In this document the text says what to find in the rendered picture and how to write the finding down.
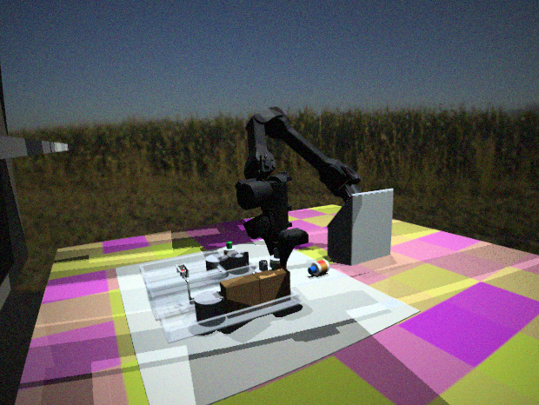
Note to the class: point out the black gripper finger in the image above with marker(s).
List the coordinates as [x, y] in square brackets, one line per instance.
[269, 239]
[284, 253]

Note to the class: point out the dark grey cylinder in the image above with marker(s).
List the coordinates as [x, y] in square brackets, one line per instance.
[209, 304]
[214, 260]
[237, 258]

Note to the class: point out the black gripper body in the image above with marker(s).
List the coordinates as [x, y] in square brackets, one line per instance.
[286, 237]

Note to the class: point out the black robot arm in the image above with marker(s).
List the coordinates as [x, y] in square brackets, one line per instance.
[255, 192]

